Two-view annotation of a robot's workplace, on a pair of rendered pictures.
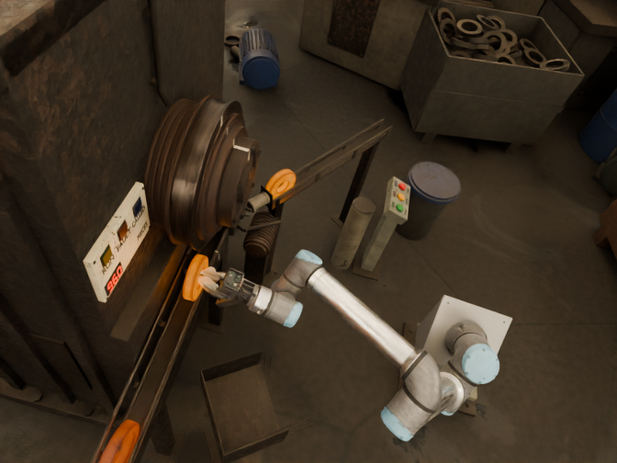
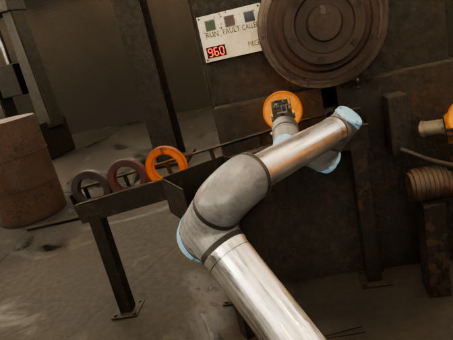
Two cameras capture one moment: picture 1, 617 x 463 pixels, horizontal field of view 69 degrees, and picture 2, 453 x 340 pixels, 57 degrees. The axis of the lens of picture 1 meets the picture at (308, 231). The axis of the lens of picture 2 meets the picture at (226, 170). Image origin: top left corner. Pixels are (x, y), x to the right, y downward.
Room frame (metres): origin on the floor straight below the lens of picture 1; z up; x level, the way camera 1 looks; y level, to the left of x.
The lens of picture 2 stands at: (0.76, -1.34, 1.14)
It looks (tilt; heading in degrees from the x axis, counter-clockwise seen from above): 17 degrees down; 100
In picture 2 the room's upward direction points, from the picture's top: 13 degrees counter-clockwise
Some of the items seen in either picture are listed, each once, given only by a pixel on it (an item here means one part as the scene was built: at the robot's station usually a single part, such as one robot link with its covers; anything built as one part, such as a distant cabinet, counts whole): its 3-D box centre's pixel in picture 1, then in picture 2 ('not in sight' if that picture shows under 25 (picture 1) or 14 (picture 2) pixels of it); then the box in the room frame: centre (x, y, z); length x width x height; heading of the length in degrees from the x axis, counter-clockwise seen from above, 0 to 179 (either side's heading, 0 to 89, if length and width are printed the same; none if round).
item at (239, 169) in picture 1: (240, 183); (323, 23); (0.94, 0.24, 1.11); 0.28 x 0.06 x 0.28; 0
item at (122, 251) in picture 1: (121, 242); (232, 33); (0.60, 0.45, 1.15); 0.26 x 0.02 x 0.18; 0
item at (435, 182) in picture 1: (421, 203); not in sight; (2.03, -0.63, 0.22); 0.32 x 0.32 x 0.43
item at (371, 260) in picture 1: (382, 232); not in sight; (1.62, -0.39, 0.31); 0.24 x 0.16 x 0.62; 0
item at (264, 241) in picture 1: (258, 257); (443, 229); (1.27, 0.21, 0.27); 0.22 x 0.13 x 0.53; 0
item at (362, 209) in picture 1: (351, 235); not in sight; (1.58, -0.23, 0.26); 0.12 x 0.12 x 0.52
